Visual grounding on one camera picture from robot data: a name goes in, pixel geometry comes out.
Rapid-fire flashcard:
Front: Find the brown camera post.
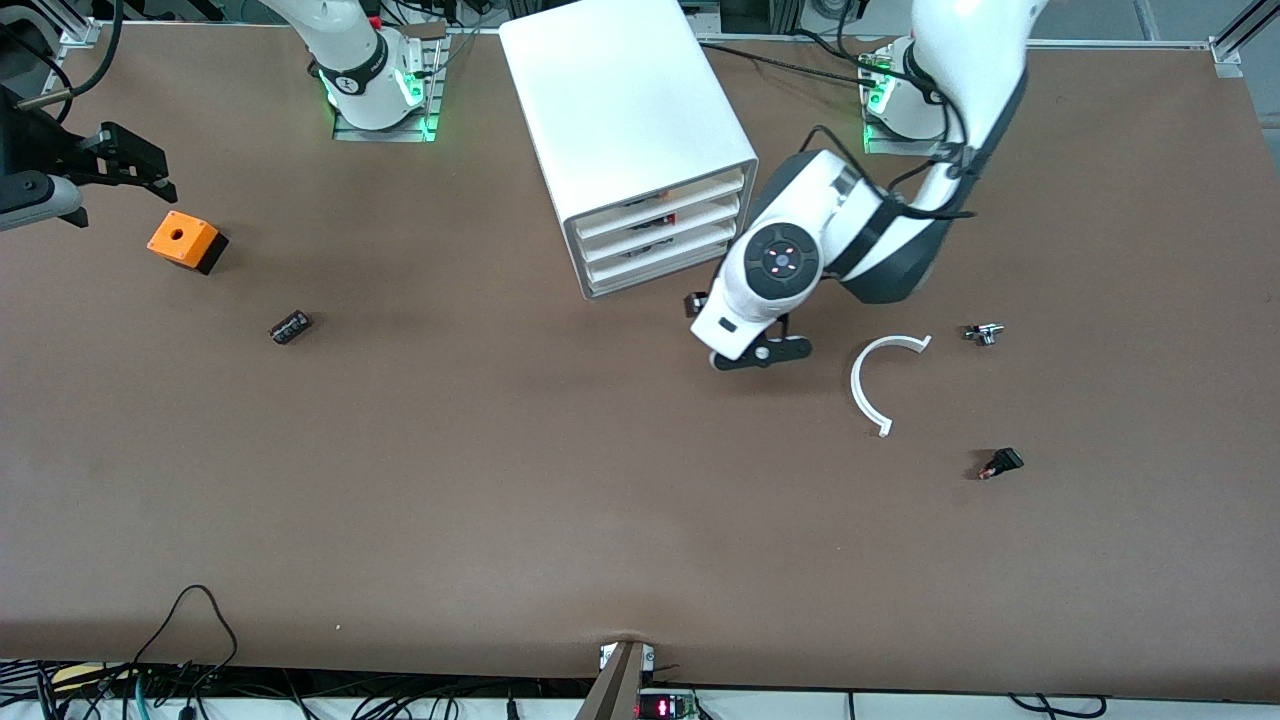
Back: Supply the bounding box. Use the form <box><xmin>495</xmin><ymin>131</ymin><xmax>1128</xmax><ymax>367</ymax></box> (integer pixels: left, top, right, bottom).
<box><xmin>575</xmin><ymin>640</ymin><xmax>646</xmax><ymax>720</ymax></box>

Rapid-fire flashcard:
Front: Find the white drawer with yellow button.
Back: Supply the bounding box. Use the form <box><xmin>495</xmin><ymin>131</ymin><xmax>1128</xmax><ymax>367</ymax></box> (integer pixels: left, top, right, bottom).
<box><xmin>572</xmin><ymin>169</ymin><xmax>747</xmax><ymax>241</ymax></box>

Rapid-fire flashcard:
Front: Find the black looped cable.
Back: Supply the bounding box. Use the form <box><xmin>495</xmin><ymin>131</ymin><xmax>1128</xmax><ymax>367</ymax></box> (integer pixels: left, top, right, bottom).
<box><xmin>130</xmin><ymin>585</ymin><xmax>239</xmax><ymax>693</ymax></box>

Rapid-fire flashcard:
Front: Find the white curved plastic arc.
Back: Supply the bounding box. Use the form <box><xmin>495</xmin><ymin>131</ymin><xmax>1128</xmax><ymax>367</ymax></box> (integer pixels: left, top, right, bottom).
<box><xmin>850</xmin><ymin>334</ymin><xmax>933</xmax><ymax>438</ymax></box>

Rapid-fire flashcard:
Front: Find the short black cable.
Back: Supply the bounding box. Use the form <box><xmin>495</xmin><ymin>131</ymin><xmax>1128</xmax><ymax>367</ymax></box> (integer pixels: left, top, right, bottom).
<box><xmin>1010</xmin><ymin>693</ymin><xmax>1107</xmax><ymax>720</ymax></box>

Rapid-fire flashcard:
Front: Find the black power cable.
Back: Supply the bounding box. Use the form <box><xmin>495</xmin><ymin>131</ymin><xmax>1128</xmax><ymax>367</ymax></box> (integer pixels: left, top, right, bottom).
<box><xmin>790</xmin><ymin>28</ymin><xmax>886</xmax><ymax>63</ymax></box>
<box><xmin>700</xmin><ymin>40</ymin><xmax>873</xmax><ymax>89</ymax></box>

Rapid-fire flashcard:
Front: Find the orange box with hole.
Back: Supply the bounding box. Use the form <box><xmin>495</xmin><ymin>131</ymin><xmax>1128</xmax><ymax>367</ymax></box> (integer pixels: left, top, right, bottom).
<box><xmin>147</xmin><ymin>210</ymin><xmax>230</xmax><ymax>276</ymax></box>

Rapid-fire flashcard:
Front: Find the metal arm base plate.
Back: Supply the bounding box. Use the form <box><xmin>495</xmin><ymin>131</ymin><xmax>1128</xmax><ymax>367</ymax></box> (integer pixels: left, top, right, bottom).
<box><xmin>865</xmin><ymin>60</ymin><xmax>968</xmax><ymax>158</ymax></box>
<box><xmin>333</xmin><ymin>40</ymin><xmax>446</xmax><ymax>143</ymax></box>

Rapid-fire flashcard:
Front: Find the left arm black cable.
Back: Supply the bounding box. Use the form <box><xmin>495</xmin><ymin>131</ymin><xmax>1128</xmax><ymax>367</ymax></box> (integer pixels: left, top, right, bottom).
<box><xmin>800</xmin><ymin>30</ymin><xmax>979</xmax><ymax>223</ymax></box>

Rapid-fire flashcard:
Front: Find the white low drawer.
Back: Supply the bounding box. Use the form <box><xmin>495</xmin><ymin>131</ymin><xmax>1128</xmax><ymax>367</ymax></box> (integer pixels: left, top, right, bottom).
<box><xmin>583</xmin><ymin>226</ymin><xmax>739</xmax><ymax>295</ymax></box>

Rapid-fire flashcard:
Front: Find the white drawer cabinet housing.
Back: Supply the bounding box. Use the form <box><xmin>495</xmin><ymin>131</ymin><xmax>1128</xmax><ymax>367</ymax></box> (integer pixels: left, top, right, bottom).
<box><xmin>498</xmin><ymin>0</ymin><xmax>759</xmax><ymax>301</ymax></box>

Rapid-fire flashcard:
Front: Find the white drawer with red button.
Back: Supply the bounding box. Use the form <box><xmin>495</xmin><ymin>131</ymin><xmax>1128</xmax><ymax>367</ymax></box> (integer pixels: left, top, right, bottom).
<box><xmin>578</xmin><ymin>195</ymin><xmax>743</xmax><ymax>267</ymax></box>

